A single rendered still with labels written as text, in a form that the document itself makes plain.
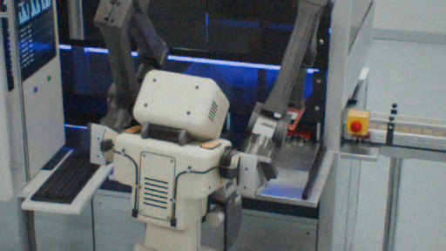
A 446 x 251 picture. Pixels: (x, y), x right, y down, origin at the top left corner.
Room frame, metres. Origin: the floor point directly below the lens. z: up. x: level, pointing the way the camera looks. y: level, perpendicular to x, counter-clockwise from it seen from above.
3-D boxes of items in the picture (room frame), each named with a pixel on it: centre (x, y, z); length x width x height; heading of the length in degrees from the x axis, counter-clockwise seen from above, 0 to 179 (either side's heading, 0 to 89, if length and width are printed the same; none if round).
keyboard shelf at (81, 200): (2.64, 0.56, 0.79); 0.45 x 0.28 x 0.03; 169
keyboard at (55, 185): (2.63, 0.52, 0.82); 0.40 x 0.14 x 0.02; 169
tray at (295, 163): (2.66, -0.20, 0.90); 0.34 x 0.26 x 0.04; 165
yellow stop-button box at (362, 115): (2.71, -0.48, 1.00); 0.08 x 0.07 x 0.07; 165
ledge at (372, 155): (2.74, -0.50, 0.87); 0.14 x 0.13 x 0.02; 165
